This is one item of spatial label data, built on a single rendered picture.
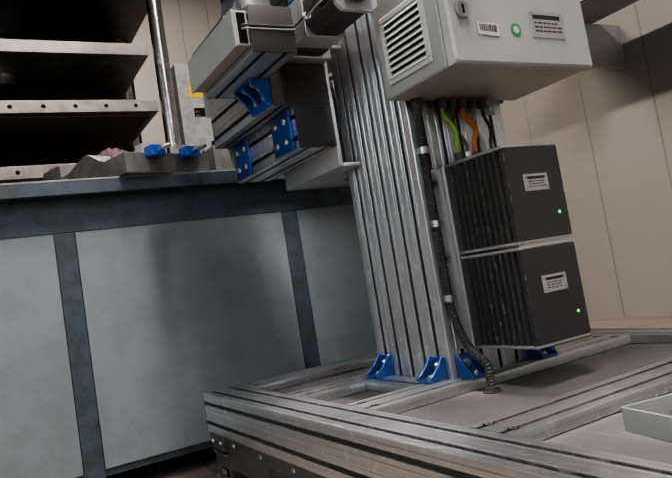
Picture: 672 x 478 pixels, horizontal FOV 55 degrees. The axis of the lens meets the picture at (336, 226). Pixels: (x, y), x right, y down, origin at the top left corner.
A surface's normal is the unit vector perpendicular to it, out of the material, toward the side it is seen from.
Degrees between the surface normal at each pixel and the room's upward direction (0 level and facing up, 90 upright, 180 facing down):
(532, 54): 90
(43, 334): 90
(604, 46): 90
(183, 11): 90
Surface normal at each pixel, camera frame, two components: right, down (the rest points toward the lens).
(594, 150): -0.86, 0.10
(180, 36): 0.49, -0.15
